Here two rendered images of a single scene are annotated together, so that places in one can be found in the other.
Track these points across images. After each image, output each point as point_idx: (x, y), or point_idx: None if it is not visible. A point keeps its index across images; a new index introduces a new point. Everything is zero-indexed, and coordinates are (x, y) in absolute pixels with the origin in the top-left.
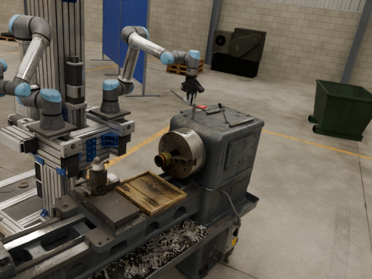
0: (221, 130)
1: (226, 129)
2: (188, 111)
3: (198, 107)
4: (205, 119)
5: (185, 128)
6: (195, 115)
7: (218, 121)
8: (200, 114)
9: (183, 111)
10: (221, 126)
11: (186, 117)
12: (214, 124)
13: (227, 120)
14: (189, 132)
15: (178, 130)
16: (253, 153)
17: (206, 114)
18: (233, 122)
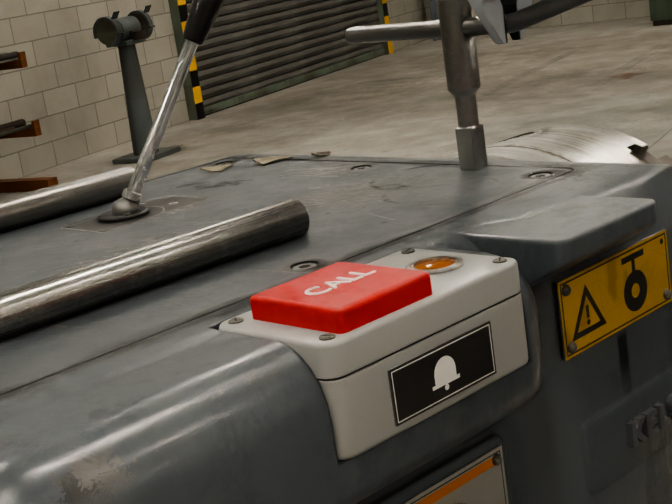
0: (237, 161)
1: (179, 178)
2: (541, 216)
3: (414, 22)
4: (337, 191)
5: (527, 150)
6: (442, 200)
7: (200, 209)
8: (387, 221)
9: (605, 202)
10: (212, 182)
11: (544, 168)
12: (267, 179)
13: (93, 236)
14: (486, 146)
15: (572, 131)
16: None
17: (307, 238)
18: (34, 238)
